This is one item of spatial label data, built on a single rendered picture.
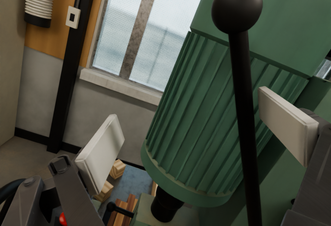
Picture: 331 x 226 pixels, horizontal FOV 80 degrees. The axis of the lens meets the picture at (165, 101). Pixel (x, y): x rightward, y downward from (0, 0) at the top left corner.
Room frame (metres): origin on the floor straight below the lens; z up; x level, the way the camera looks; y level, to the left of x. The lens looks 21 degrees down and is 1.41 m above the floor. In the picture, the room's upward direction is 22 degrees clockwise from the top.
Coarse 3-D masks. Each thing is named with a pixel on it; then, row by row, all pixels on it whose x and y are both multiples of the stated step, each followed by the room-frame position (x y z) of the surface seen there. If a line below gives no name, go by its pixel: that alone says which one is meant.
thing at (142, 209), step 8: (144, 200) 0.32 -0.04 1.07; (152, 200) 0.33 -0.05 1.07; (136, 208) 0.30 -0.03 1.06; (144, 208) 0.30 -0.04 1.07; (184, 208) 0.34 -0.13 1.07; (136, 216) 0.28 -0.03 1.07; (144, 216) 0.28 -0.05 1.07; (152, 216) 0.29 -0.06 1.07; (176, 216) 0.31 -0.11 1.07; (184, 216) 0.32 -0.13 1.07; (192, 216) 0.33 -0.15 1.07; (136, 224) 0.27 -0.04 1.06; (144, 224) 0.27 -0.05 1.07; (152, 224) 0.27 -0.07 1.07; (160, 224) 0.28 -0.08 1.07; (168, 224) 0.29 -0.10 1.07; (176, 224) 0.29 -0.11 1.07; (184, 224) 0.30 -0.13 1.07; (192, 224) 0.31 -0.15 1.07
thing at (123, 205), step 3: (123, 201) 0.38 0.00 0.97; (120, 204) 0.37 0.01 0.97; (123, 204) 0.37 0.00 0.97; (126, 204) 0.37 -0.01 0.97; (123, 207) 0.36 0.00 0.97; (126, 207) 0.37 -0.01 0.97; (117, 213) 0.34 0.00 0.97; (117, 216) 0.33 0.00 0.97; (120, 216) 0.34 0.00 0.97; (123, 216) 0.34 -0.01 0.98; (117, 219) 0.33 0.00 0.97; (120, 219) 0.33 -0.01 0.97; (114, 222) 0.32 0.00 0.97; (117, 222) 0.32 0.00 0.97; (120, 222) 0.32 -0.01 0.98; (114, 225) 0.31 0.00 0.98; (117, 225) 0.31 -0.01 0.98; (120, 225) 0.32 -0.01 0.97
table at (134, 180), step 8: (128, 168) 0.58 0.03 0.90; (136, 168) 0.60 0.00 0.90; (120, 176) 0.53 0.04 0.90; (128, 176) 0.54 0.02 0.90; (136, 176) 0.56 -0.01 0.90; (144, 176) 0.57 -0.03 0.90; (112, 184) 0.49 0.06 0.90; (120, 184) 0.50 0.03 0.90; (128, 184) 0.51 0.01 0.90; (136, 184) 0.53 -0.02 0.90; (144, 184) 0.54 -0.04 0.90; (152, 184) 0.55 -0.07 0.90; (112, 192) 0.46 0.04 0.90; (120, 192) 0.47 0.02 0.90; (128, 192) 0.48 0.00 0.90; (136, 192) 0.49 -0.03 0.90; (144, 192) 0.51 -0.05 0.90; (112, 200) 0.43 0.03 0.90; (104, 208) 0.40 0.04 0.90
